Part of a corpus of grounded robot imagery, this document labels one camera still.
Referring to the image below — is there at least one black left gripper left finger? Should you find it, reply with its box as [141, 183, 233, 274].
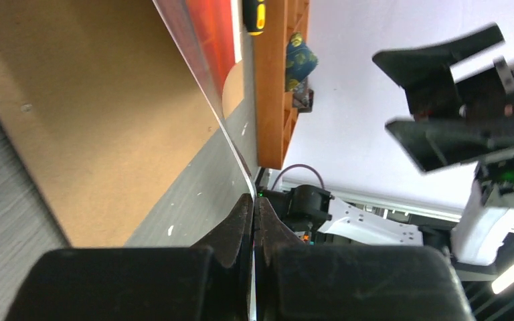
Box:
[6, 193, 254, 320]

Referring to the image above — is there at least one brown fibreboard backing board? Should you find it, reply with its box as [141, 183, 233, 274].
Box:
[0, 1, 222, 247]

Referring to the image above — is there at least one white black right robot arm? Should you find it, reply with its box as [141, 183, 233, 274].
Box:
[260, 23, 514, 281]

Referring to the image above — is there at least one dark rolled tie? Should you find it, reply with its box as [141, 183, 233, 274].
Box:
[292, 87, 315, 114]

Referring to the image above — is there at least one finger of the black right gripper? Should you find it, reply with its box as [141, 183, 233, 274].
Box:
[372, 23, 505, 116]
[385, 118, 514, 173]

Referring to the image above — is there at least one black yellow screwdriver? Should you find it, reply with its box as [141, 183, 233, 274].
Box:
[242, 0, 266, 36]

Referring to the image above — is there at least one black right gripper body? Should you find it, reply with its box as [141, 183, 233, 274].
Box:
[450, 59, 514, 177]

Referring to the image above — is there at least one orange compartment tray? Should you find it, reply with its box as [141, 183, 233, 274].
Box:
[253, 1, 311, 169]

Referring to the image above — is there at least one sunset photo print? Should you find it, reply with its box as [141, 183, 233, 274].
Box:
[154, 1, 256, 320]

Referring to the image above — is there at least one blue yellow rolled tie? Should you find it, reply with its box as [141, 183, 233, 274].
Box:
[285, 32, 319, 92]

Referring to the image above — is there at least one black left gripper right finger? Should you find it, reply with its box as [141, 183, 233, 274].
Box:
[255, 197, 473, 320]

